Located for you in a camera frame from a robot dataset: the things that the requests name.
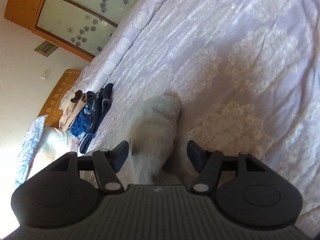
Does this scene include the navy striped folded garment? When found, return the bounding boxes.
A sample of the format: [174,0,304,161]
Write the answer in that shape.
[80,83,113,154]

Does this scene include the light blue floral pillow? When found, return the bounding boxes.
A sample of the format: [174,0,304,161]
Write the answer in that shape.
[15,115,79,187]

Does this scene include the beige folded garment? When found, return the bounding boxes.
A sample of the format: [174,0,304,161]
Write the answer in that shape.
[59,90,87,132]

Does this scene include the wooden headboard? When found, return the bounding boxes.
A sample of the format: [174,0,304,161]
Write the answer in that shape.
[38,69,81,128]

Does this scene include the lavender patterned bedspread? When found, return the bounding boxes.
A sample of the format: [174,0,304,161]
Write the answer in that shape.
[73,0,319,237]

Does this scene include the wooden wardrobe with glass doors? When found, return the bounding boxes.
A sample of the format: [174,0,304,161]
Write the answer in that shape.
[4,0,139,62]

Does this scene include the blue drawstring garment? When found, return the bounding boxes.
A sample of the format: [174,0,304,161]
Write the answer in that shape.
[69,91,96,138]

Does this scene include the white wall switch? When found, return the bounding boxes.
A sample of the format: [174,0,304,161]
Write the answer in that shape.
[40,70,51,80]

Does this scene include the grey wall panel box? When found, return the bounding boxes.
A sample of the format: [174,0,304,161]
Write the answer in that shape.
[34,41,58,57]

